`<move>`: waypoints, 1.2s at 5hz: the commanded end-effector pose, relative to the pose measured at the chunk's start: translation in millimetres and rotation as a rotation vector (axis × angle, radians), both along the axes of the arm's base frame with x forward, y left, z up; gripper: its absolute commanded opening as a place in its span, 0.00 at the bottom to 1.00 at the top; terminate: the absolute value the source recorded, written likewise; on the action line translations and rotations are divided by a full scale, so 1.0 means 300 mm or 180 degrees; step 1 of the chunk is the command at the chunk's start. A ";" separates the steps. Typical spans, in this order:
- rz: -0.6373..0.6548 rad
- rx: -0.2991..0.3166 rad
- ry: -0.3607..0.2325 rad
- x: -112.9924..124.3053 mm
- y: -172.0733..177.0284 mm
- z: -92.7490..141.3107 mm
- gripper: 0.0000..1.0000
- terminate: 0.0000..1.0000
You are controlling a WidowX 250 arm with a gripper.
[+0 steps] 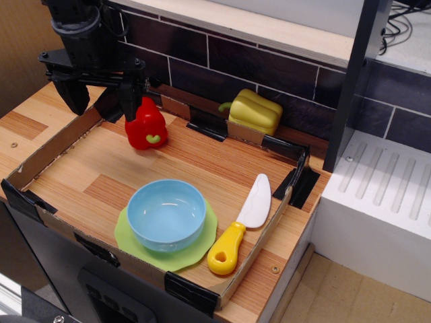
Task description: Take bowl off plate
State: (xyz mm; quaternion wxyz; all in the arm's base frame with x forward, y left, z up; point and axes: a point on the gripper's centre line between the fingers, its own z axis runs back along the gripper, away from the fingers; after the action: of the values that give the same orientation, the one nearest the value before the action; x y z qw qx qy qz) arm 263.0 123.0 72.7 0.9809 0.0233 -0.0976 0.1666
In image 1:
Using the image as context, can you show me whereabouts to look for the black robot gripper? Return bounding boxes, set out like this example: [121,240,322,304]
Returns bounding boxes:
[38,14,145,122]

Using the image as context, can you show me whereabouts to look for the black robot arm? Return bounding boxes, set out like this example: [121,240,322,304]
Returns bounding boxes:
[38,1,145,123]

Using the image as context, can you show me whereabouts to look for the light blue plastic bowl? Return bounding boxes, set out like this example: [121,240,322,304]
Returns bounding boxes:
[127,179,207,252]

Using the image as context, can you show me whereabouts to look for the green plastic plate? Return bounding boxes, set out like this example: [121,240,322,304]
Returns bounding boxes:
[114,200,218,271]

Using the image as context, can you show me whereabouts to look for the cardboard fence with black tape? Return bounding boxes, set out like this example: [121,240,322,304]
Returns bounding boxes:
[1,84,330,322]

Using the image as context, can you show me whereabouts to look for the red toy bell pepper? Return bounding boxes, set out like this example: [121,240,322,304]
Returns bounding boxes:
[125,97,168,150]

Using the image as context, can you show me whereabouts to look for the yellow toy bell pepper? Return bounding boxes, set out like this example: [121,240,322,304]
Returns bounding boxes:
[218,89,284,136]

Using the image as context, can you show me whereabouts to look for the white dish drying rack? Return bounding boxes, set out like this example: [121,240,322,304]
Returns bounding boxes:
[311,131,430,300]

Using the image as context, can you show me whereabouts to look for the yellow handled toy knife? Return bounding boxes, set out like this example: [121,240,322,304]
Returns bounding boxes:
[207,174,271,275]

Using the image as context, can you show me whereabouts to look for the dark grey vertical post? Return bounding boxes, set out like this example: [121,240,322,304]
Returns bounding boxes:
[323,0,392,172]

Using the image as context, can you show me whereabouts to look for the black cables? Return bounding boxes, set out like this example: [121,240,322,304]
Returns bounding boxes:
[378,0,431,56]

